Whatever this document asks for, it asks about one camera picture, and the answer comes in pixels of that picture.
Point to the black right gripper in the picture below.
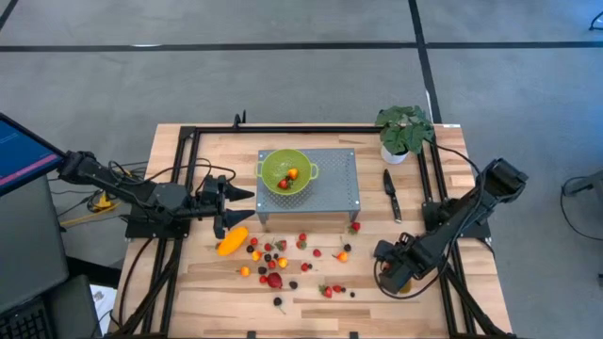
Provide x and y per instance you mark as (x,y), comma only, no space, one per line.
(400,268)

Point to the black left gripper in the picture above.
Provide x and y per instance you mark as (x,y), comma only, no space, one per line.
(214,202)

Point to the orange yellow mango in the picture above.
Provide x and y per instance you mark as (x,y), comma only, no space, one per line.
(232,241)

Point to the small orange yellow fruit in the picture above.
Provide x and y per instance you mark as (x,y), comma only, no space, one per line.
(256,255)
(293,173)
(282,262)
(342,256)
(244,271)

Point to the black cherry green stem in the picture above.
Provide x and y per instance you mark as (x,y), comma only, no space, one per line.
(347,247)

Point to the blackberry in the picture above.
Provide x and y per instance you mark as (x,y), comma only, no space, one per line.
(262,270)
(293,285)

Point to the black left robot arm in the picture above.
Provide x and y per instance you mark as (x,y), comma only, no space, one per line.
(118,183)

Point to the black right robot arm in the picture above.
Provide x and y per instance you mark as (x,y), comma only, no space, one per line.
(471,207)

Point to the green colander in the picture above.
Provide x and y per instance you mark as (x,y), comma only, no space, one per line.
(273,165)

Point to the black kitchen knife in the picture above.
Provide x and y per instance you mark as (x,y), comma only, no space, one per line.
(390,188)

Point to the red pomegranate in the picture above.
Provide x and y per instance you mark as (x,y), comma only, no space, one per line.
(274,280)

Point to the grey perforated metal shelf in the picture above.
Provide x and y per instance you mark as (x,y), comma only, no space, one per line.
(334,183)

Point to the black eggplant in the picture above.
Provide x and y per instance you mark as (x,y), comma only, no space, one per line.
(277,301)

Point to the green plant in white pot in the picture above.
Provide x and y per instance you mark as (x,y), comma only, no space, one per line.
(405,132)

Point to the white paper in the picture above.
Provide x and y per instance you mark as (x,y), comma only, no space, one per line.
(101,301)

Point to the dark grey box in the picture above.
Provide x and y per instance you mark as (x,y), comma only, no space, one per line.
(70,311)

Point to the grey floor object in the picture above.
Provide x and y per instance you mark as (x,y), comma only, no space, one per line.
(586,183)

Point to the monitor with blue screen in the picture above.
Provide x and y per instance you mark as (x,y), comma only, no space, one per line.
(23,155)

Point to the black keyboard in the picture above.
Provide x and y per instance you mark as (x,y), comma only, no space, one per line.
(23,325)

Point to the black aluminium table frame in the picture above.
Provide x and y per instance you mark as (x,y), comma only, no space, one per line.
(306,129)

